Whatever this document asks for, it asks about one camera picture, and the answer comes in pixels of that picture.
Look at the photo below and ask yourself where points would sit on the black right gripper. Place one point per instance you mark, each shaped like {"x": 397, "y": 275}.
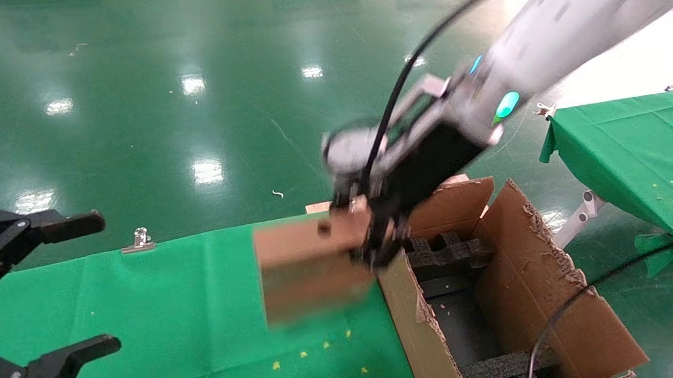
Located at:
{"x": 427, "y": 167}

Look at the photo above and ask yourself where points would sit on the small brown cardboard box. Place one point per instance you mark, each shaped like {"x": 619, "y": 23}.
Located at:
{"x": 306, "y": 271}

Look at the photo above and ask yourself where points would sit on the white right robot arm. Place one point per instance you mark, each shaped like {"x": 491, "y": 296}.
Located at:
{"x": 564, "y": 21}

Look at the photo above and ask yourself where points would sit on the large open cardboard carton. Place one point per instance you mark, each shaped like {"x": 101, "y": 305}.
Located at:
{"x": 549, "y": 293}

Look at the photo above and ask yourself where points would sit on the notched black foam insert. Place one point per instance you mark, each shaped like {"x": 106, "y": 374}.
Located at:
{"x": 449, "y": 255}

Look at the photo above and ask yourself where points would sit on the large green table cloth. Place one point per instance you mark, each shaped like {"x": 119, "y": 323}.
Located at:
{"x": 175, "y": 307}

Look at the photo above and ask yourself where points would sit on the flat black foam insert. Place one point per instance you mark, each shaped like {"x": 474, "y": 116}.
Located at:
{"x": 507, "y": 367}

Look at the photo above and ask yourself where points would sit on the green cloth side table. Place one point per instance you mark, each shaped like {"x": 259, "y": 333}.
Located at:
{"x": 627, "y": 139}

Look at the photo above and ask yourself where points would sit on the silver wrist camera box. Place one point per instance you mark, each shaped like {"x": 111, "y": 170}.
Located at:
{"x": 352, "y": 151}

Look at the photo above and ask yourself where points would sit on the silver camera mount bracket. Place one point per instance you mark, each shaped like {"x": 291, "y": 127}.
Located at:
{"x": 423, "y": 92}

